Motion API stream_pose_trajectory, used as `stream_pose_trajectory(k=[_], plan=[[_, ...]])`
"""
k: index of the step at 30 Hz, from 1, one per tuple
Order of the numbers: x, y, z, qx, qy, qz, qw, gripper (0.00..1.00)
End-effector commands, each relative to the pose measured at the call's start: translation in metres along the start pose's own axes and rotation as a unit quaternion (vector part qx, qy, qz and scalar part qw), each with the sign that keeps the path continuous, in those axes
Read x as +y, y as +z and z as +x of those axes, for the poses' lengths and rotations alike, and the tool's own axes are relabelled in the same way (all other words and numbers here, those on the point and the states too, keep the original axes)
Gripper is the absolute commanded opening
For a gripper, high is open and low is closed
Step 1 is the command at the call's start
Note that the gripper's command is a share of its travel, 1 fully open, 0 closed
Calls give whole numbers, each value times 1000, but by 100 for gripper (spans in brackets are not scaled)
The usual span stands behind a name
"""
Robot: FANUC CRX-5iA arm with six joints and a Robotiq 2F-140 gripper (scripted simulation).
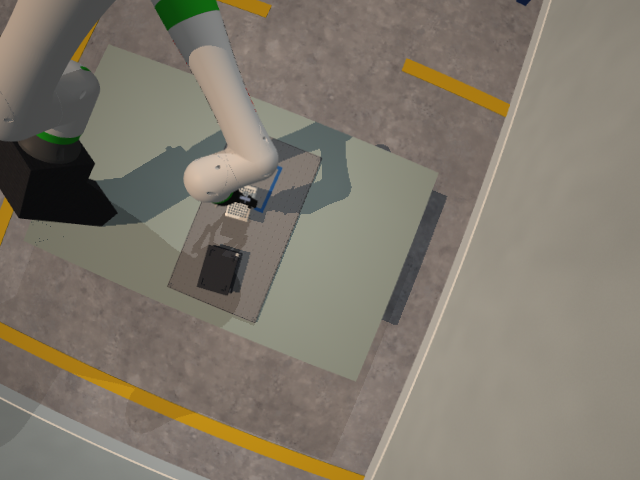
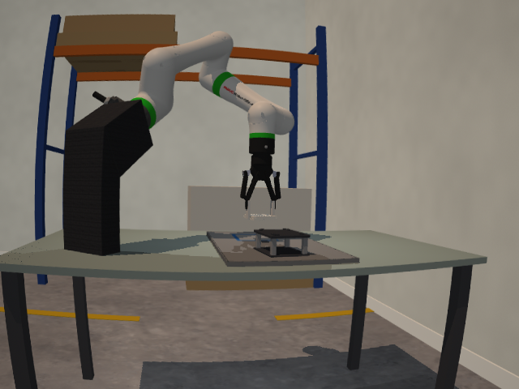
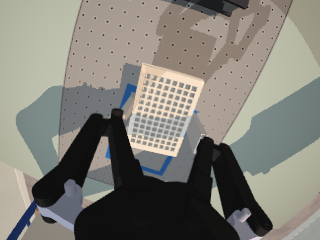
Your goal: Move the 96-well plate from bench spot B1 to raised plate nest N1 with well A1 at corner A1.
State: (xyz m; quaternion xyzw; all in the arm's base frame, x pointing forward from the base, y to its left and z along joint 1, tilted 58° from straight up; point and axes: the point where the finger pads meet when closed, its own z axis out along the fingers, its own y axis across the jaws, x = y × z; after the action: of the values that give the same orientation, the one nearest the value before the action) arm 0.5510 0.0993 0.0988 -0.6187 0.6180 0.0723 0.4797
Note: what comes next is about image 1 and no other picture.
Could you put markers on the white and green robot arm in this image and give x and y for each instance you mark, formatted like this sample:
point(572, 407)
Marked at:
point(42, 36)

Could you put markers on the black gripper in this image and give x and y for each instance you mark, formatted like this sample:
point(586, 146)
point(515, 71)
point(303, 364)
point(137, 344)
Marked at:
point(247, 200)

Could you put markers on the blue tape rectangle outline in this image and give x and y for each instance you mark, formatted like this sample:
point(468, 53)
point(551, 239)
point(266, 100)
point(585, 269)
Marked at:
point(270, 191)

